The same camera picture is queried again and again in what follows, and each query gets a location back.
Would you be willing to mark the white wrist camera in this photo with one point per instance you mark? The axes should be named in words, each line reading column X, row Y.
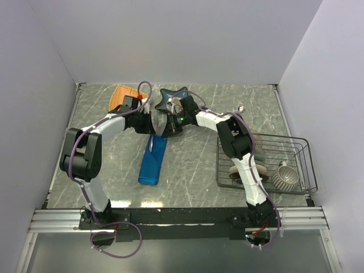
column 174, row 106
column 145, row 105

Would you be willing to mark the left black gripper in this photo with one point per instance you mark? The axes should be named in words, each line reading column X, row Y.
column 148, row 129

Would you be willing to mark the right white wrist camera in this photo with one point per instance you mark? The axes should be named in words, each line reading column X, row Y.
column 174, row 106

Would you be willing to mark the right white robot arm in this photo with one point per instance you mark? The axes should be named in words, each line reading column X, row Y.
column 237, row 143

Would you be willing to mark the silver fork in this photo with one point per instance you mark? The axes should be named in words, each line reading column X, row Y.
column 155, row 124

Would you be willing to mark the black wire dish rack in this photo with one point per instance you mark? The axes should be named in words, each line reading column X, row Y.
column 276, row 148

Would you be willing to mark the dark blue star dish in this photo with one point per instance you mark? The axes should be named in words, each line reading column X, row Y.
column 166, row 95

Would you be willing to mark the blue cloth napkin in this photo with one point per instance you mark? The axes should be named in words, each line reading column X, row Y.
column 152, row 160

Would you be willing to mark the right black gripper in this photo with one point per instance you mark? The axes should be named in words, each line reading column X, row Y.
column 171, row 128

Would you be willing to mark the orange woven basket tray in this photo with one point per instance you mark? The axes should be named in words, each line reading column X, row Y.
column 119, row 95

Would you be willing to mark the green plate in rack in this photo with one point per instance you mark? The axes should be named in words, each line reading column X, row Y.
column 259, row 157

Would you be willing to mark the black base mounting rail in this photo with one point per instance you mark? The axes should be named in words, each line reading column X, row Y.
column 179, row 223

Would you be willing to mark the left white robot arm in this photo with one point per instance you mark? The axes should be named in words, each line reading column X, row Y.
column 81, row 157

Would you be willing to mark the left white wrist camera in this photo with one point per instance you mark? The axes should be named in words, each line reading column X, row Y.
column 145, row 105

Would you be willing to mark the grey ribbed mug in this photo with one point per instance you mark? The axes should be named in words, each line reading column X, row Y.
column 285, row 178

